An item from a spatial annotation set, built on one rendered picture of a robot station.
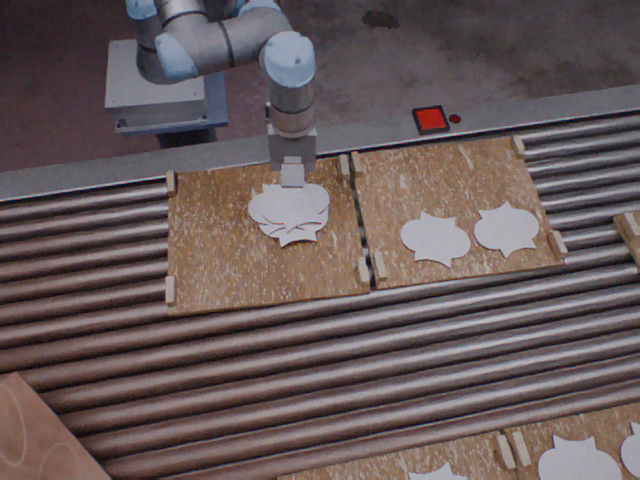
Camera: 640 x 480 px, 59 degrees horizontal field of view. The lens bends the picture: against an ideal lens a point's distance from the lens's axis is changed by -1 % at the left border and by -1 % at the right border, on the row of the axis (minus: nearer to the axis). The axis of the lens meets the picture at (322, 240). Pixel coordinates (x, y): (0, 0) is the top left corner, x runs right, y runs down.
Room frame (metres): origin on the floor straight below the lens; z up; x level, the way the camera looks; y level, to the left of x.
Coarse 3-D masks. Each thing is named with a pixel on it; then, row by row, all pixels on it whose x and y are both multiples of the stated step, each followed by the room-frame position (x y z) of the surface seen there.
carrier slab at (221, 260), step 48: (192, 192) 0.72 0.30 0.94; (240, 192) 0.73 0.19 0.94; (336, 192) 0.74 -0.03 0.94; (192, 240) 0.60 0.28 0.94; (240, 240) 0.60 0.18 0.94; (336, 240) 0.61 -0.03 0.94; (192, 288) 0.49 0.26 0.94; (240, 288) 0.49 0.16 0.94; (288, 288) 0.49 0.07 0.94; (336, 288) 0.50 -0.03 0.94
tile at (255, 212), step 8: (264, 184) 0.73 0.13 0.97; (264, 192) 0.71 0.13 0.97; (272, 192) 0.71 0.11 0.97; (256, 200) 0.68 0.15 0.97; (248, 208) 0.66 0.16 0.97; (256, 208) 0.66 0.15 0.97; (256, 216) 0.64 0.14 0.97; (264, 224) 0.63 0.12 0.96; (272, 224) 0.63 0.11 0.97; (272, 232) 0.61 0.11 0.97
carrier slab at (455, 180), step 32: (384, 160) 0.84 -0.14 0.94; (416, 160) 0.84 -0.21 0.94; (448, 160) 0.84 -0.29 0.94; (480, 160) 0.85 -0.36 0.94; (512, 160) 0.85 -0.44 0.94; (384, 192) 0.74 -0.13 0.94; (416, 192) 0.75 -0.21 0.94; (448, 192) 0.75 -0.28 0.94; (480, 192) 0.76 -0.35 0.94; (512, 192) 0.76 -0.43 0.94; (384, 224) 0.66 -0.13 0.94; (544, 224) 0.68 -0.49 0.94; (384, 256) 0.58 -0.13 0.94; (480, 256) 0.59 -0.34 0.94; (512, 256) 0.59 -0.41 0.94; (544, 256) 0.60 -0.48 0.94; (384, 288) 0.51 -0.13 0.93
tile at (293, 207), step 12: (276, 192) 0.70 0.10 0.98; (288, 192) 0.70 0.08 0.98; (300, 192) 0.70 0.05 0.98; (312, 192) 0.71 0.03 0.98; (324, 192) 0.71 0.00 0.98; (264, 204) 0.67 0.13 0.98; (276, 204) 0.67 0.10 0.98; (288, 204) 0.67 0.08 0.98; (300, 204) 0.67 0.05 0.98; (312, 204) 0.68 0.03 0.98; (324, 204) 0.68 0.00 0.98; (264, 216) 0.64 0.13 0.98; (276, 216) 0.64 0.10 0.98; (288, 216) 0.64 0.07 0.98; (300, 216) 0.64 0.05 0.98; (312, 216) 0.64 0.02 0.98; (288, 228) 0.61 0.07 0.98
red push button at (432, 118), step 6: (420, 114) 0.99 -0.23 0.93; (426, 114) 0.99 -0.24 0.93; (432, 114) 0.99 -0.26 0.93; (438, 114) 0.99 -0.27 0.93; (420, 120) 0.97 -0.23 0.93; (426, 120) 0.97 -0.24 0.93; (432, 120) 0.97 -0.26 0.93; (438, 120) 0.97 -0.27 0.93; (426, 126) 0.95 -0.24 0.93; (432, 126) 0.95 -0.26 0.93; (438, 126) 0.95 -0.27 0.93
